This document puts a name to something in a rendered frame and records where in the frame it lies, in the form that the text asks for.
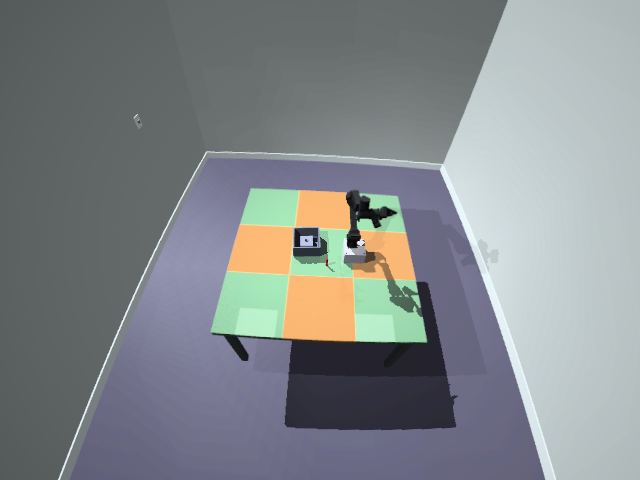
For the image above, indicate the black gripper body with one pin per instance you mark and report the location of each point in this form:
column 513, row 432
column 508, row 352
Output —
column 376, row 212

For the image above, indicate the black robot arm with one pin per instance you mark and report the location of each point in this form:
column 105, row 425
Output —
column 359, row 209

